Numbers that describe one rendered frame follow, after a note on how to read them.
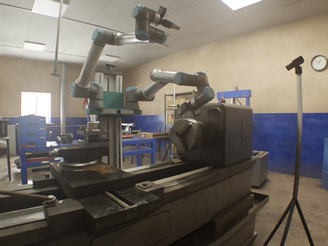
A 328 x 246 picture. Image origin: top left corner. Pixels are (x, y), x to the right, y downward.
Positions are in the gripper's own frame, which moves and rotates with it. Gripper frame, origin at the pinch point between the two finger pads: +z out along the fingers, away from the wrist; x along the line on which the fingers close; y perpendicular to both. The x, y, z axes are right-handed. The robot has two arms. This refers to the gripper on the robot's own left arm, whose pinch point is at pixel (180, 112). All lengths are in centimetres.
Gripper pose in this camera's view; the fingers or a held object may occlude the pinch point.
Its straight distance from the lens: 154.2
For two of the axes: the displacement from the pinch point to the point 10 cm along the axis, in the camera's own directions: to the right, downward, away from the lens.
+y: -2.4, -9.4, 2.6
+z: -5.2, 3.5, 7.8
